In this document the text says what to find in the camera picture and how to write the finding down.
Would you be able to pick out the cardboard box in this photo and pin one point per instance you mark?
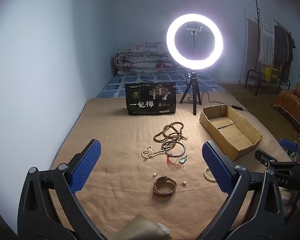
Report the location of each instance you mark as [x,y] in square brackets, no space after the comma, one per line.
[236,135]

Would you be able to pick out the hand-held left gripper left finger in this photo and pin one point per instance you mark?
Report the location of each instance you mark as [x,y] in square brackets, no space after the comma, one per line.
[86,165]

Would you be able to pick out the black printed snack bag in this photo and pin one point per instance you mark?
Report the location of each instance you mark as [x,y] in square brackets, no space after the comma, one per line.
[150,97]

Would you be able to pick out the phone holder clamp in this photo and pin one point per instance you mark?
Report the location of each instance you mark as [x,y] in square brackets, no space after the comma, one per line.
[193,30]

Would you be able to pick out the tan blanket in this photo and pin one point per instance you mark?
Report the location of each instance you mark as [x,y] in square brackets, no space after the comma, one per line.
[120,135]

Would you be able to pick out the dark hanging clothes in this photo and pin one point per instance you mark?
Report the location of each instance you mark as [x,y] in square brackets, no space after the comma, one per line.
[283,50]

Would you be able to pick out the pearl earring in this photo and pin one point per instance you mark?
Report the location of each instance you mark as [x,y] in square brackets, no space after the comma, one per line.
[154,174]
[183,182]

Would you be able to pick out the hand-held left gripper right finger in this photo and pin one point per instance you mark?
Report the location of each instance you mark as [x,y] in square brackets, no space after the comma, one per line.
[216,166]

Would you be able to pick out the yellow box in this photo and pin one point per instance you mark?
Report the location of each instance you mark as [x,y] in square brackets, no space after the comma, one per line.
[271,73]

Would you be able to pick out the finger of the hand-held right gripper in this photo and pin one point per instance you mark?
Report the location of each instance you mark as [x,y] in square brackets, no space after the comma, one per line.
[287,143]
[267,158]

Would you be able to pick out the folded floral quilt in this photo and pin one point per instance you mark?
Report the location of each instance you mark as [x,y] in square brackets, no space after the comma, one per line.
[142,57]

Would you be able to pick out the white striped hanging cloth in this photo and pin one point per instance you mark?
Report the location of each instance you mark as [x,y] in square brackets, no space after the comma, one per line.
[266,37]

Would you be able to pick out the black clothes rack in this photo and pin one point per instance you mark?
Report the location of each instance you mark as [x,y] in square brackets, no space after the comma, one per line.
[251,80]

